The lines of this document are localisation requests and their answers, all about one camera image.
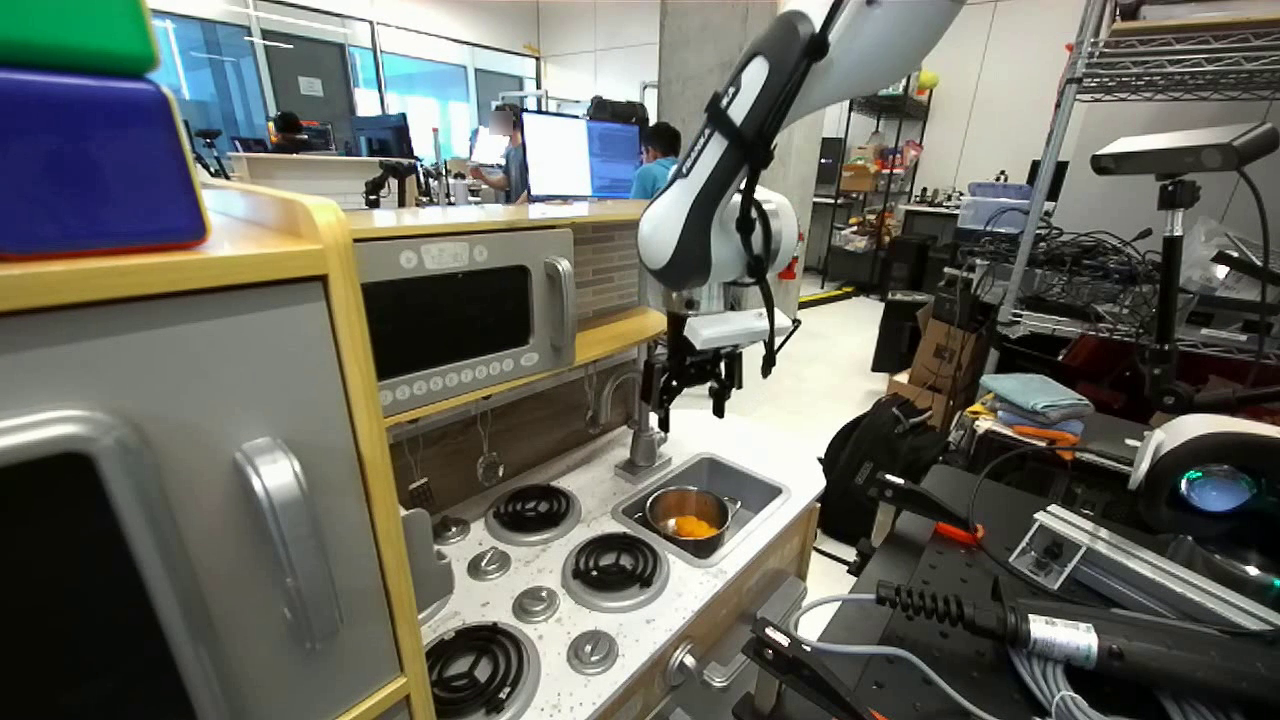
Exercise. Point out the white computer monitor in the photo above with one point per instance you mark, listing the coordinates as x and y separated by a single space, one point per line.
559 159

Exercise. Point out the grey toy oven door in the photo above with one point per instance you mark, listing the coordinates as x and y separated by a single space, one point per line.
182 513

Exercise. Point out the person in blue shirt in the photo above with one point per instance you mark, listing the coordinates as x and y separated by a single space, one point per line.
658 159

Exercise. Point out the blue plastic bin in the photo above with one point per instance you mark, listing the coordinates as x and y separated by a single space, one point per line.
94 164

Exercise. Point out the toy microwave with grey door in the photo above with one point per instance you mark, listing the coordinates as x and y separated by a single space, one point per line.
462 313

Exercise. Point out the yellow orange toy object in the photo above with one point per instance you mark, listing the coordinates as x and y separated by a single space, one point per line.
689 528

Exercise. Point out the small steel pot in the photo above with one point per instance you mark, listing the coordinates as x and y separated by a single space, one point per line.
696 503

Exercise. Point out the toy kitchen sink basin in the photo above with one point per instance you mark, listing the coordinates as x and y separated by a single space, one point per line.
747 495

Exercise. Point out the right middle stove burner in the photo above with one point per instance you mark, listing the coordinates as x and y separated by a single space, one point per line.
612 573

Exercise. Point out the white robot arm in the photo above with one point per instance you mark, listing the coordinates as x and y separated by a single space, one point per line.
717 237

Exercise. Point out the camera on black stand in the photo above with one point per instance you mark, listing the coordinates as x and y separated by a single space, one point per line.
1177 160

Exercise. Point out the stove burner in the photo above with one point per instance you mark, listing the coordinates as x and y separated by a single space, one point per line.
528 513
612 573
481 673

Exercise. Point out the black power tool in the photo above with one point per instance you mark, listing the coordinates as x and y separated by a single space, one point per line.
1155 651

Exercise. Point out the black backpack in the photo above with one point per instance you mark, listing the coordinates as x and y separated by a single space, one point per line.
889 438

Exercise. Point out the cardboard box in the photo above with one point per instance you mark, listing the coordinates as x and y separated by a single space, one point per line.
943 370

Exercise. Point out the green plastic bin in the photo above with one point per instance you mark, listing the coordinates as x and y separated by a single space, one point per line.
103 39

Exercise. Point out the grey stove knob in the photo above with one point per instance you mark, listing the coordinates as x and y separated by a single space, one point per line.
448 528
537 607
488 566
595 653

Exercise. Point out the front stove burner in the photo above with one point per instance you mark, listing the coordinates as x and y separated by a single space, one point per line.
481 673

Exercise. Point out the grey toy faucet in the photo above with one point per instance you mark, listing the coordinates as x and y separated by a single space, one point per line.
644 441

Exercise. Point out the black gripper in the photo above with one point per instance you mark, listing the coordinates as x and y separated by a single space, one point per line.
677 366

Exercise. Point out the silver aluminium extrusion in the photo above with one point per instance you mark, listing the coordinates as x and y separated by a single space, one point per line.
1066 550

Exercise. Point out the back left stove burner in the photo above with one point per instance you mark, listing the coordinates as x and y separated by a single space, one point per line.
528 513

